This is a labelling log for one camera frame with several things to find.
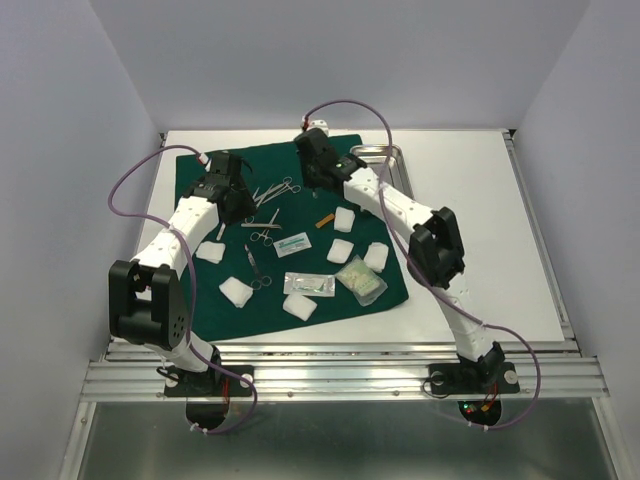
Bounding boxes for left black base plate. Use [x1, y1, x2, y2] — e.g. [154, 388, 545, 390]
[156, 366, 253, 400]

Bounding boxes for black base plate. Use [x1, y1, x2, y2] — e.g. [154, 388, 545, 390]
[156, 366, 253, 400]
[428, 362, 520, 396]

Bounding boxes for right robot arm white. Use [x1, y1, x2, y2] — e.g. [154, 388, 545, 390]
[294, 128, 504, 390]

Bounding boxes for aluminium frame rail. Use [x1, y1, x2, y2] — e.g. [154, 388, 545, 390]
[80, 340, 609, 402]

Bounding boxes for orange capped blade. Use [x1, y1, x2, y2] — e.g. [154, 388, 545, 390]
[315, 213, 335, 229]

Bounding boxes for thin clear-capped needle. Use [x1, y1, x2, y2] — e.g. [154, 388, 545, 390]
[216, 223, 226, 241]

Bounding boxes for clear suture packet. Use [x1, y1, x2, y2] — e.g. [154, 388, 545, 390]
[283, 272, 335, 298]

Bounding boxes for white gauze pad middle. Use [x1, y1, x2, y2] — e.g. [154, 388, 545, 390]
[326, 238, 354, 264]

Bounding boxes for white gauze pad lower left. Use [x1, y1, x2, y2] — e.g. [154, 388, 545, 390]
[219, 276, 253, 309]

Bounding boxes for white gauze pad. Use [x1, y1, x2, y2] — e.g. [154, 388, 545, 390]
[326, 238, 354, 264]
[283, 293, 317, 321]
[334, 207, 355, 233]
[364, 242, 389, 273]
[196, 241, 226, 264]
[219, 276, 253, 309]

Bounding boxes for clear bag of swabs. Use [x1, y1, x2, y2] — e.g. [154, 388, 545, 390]
[335, 256, 388, 307]

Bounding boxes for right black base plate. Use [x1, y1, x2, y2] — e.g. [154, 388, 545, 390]
[428, 362, 520, 396]

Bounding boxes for steel tweezers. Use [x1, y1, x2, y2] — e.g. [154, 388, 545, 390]
[241, 209, 281, 229]

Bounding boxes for white gauze pad upper right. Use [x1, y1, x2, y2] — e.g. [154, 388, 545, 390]
[334, 207, 355, 233]

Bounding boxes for steel hemostat forceps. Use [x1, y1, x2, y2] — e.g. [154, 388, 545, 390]
[250, 230, 274, 246]
[264, 176, 302, 203]

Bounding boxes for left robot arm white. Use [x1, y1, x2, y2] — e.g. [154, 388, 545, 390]
[108, 151, 257, 394]

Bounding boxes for green surgical drape cloth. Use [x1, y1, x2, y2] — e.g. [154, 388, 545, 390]
[193, 142, 409, 341]

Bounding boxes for white blue-striped packet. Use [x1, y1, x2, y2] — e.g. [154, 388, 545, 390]
[273, 232, 312, 258]

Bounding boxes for white gauze pad bottom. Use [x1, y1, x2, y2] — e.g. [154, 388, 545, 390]
[283, 293, 317, 321]

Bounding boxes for stainless steel tray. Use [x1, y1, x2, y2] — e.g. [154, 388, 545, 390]
[349, 144, 414, 199]

